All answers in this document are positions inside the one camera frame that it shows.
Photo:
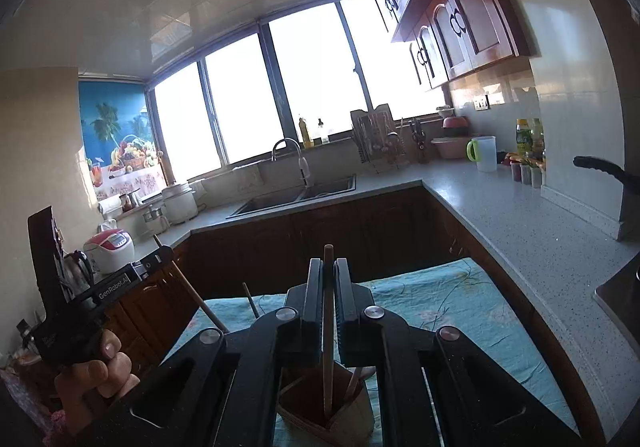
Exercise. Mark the yellow bottle on windowsill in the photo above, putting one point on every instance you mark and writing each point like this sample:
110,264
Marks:
307,141

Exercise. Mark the white red rice cooker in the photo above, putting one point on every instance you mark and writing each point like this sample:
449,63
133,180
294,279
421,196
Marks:
109,250

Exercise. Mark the fruit poster window blind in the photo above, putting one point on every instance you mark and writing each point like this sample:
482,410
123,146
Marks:
120,148

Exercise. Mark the black wok with handle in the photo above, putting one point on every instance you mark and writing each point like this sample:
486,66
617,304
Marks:
611,195

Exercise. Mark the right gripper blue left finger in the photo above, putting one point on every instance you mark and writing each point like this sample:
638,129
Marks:
221,389

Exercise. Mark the pink plastic basin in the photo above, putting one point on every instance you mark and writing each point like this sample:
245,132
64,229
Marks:
456,134

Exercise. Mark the white jug green handle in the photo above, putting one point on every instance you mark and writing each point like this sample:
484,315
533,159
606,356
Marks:
482,151

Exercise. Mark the dish drying rack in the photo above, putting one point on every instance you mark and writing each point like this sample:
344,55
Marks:
377,138

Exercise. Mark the gas stove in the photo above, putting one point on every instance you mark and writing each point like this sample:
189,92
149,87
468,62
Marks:
619,297

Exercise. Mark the brown wooden utensil holder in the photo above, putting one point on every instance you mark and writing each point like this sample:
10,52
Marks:
349,422

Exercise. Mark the steel electric kettle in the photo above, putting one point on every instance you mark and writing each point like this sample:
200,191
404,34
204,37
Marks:
78,275

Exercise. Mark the kitchen sink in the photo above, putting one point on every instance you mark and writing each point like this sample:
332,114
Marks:
296,194

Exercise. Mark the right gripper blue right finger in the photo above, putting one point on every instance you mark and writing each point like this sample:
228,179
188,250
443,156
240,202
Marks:
437,388

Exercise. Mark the white round cooker pot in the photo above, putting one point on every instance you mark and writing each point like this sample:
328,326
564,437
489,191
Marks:
179,203

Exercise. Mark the green yellow bottle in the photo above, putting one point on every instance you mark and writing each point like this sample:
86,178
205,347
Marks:
524,139

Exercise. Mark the person's left hand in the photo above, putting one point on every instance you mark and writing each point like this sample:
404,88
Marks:
110,375

